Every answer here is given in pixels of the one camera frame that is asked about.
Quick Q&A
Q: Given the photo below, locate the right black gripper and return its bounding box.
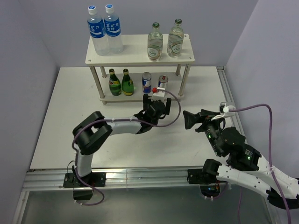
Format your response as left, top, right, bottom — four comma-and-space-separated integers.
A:
181, 108, 224, 155

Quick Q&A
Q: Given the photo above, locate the red silver can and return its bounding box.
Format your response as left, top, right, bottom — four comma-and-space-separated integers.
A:
158, 75, 168, 89

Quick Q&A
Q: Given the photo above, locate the blue silver can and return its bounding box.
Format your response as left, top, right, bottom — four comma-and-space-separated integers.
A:
142, 72, 151, 94

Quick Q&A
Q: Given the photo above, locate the green glass bottle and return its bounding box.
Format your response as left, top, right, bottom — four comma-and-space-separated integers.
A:
109, 69, 122, 96
121, 69, 134, 96

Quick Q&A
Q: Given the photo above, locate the clear glass bottle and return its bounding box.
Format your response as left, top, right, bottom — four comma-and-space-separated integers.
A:
167, 19, 184, 57
147, 22, 163, 61

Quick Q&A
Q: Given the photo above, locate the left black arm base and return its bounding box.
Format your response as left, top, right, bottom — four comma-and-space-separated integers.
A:
63, 172, 106, 188

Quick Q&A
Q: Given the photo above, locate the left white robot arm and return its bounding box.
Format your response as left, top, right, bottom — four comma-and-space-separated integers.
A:
72, 94, 171, 186

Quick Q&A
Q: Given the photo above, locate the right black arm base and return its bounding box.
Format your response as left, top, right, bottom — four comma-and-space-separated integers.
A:
187, 168, 217, 184

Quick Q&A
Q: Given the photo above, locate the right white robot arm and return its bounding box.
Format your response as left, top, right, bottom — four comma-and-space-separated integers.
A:
183, 106, 299, 210

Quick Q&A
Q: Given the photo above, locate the white two-tier shelf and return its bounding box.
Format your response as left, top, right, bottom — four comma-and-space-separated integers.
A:
85, 34, 195, 105

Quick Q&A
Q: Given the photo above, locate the right blue-label water bottle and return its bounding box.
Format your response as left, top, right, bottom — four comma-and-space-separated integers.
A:
104, 4, 123, 54

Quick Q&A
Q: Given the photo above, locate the blue-label water bottle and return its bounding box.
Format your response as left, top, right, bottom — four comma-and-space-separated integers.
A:
104, 4, 123, 54
87, 5, 110, 56

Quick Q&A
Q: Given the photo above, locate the left blue-label water bottle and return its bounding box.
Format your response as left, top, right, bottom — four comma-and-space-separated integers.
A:
87, 5, 110, 56

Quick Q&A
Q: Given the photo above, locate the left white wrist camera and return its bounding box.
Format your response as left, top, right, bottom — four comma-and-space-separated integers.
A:
151, 87, 165, 102

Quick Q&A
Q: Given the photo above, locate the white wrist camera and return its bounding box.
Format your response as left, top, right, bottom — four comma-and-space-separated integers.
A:
211, 102, 236, 121
151, 87, 165, 102

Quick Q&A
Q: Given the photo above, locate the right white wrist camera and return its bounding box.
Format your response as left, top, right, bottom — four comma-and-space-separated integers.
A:
211, 102, 236, 121

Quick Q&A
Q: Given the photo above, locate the aluminium right rail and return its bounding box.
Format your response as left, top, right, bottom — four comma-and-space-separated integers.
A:
216, 66, 245, 136

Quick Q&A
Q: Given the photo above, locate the aluminium rail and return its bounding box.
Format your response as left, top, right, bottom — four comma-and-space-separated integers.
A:
21, 166, 197, 191
216, 66, 245, 136

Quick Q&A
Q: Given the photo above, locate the aluminium front rail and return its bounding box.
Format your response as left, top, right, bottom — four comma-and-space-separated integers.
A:
21, 166, 197, 191

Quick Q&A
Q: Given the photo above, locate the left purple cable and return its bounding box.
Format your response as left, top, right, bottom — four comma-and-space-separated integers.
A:
71, 88, 182, 206

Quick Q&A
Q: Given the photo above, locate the black box under rail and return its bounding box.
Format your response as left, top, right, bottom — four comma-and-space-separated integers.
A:
73, 190, 93, 201

